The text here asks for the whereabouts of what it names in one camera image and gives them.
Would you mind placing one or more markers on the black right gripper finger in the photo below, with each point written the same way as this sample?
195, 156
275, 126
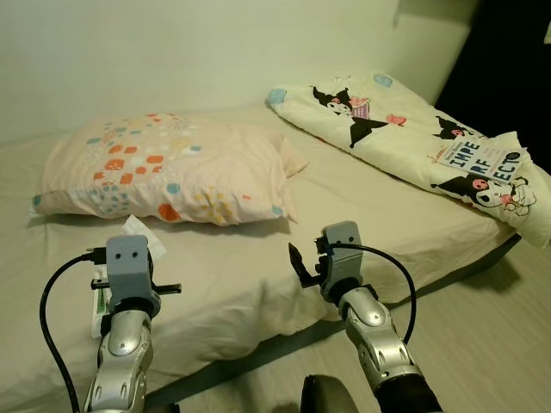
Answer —
301, 268

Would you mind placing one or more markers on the pink dotted pillow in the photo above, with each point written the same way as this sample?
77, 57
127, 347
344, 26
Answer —
172, 172

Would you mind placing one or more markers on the white blue lettered book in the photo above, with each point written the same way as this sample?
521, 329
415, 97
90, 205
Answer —
482, 159

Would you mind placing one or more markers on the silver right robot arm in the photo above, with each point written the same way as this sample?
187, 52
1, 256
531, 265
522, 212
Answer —
370, 318

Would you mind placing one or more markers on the beige sheeted mattress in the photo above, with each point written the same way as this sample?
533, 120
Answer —
258, 258

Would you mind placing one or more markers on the dark grey bed base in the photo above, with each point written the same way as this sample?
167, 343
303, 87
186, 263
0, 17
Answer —
284, 348

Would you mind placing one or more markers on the dark right robot leg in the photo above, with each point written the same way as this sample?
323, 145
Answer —
329, 396

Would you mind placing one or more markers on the dark robot leg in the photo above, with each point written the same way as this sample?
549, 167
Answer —
164, 408
329, 396

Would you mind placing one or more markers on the dark left robot leg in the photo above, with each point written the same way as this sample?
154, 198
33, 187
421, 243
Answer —
164, 408

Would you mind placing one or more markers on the cream cartoon print duvet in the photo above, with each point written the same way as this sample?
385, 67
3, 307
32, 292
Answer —
387, 129

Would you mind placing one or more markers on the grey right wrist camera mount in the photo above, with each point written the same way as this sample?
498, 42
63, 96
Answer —
343, 258

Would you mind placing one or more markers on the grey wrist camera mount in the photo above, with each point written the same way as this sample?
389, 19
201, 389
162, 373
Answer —
343, 258
129, 267

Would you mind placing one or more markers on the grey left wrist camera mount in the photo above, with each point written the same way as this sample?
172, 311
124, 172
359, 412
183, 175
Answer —
129, 267

